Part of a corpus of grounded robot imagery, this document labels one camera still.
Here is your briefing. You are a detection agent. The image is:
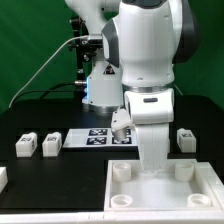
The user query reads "black cable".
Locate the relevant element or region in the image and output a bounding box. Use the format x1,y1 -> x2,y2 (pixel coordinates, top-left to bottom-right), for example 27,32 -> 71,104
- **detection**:
13,81 -> 88,104

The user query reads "white front rail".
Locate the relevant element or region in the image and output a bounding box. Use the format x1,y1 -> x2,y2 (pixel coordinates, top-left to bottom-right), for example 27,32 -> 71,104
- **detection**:
0,211 -> 224,224

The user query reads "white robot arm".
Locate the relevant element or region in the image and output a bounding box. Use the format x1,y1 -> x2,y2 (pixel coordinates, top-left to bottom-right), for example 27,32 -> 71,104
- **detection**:
65,0 -> 200,171

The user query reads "white marker base plate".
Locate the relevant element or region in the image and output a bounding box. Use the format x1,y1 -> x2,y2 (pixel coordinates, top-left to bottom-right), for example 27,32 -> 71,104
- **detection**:
63,128 -> 137,148

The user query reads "white cable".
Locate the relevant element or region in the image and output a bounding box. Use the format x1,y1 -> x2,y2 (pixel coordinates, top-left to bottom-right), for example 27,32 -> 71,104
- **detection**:
8,35 -> 88,108

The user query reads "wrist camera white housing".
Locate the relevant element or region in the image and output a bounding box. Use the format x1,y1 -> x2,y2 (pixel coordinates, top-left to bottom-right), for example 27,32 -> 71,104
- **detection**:
111,108 -> 134,142

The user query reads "white square tabletop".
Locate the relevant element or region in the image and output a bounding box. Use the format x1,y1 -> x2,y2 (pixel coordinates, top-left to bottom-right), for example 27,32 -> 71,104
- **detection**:
104,159 -> 224,211

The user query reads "white block left edge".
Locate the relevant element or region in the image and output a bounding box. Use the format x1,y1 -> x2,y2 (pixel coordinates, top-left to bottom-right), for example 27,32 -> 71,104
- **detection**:
0,167 -> 8,194

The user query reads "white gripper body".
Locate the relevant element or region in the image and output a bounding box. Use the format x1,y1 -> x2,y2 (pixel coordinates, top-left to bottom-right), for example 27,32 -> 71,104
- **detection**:
125,88 -> 174,171

